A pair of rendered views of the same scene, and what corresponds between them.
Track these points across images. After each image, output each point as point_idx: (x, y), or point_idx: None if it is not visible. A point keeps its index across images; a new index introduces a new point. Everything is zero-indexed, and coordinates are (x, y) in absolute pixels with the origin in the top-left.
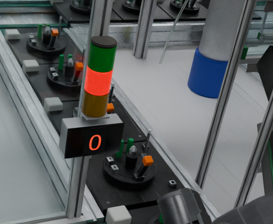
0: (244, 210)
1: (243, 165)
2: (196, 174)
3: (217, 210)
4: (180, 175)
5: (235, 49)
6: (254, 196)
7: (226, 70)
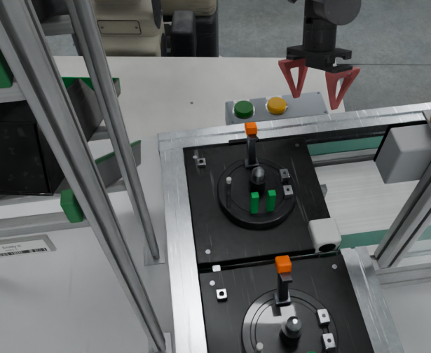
0: None
1: None
2: (159, 333)
3: (168, 244)
4: (193, 330)
5: (104, 188)
6: (43, 351)
7: (118, 233)
